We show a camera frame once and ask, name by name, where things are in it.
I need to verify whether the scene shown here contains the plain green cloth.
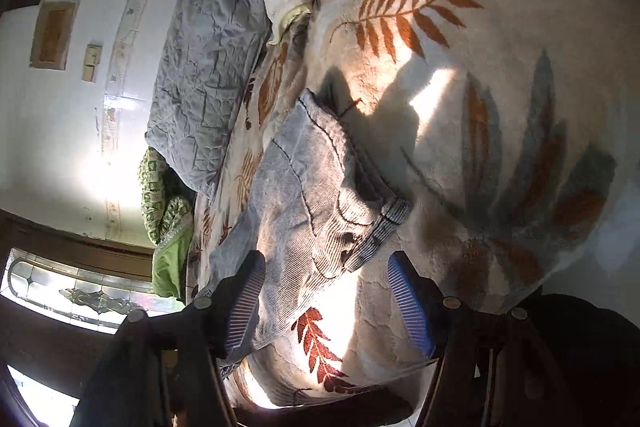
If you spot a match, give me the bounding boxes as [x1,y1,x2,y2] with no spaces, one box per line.
[151,227,193,300]

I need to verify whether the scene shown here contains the grey quilted pillow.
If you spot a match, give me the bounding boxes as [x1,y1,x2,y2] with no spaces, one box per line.
[145,0,273,195]

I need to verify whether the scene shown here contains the wooden wall frame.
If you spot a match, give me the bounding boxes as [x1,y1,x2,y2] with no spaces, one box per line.
[29,1,80,70]

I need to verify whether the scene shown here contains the leaf print fleece blanket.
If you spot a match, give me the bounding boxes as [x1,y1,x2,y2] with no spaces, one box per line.
[185,0,623,408]

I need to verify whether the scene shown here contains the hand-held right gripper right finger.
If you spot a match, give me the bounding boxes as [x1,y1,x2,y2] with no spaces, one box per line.
[387,251,576,427]

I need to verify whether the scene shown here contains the green checked cloth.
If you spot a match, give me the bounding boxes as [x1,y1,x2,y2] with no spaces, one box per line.
[139,147,193,245]

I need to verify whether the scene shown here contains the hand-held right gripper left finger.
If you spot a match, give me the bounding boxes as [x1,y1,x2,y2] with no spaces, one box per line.
[70,251,268,427]

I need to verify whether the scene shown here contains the grey denim pants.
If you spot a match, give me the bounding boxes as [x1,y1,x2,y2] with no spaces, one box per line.
[195,88,412,365]

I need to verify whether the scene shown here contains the decorative glass window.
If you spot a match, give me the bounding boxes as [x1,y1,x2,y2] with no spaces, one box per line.
[0,247,183,335]

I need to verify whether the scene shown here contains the wall light switch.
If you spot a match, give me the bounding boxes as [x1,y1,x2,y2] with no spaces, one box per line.
[82,43,102,82]

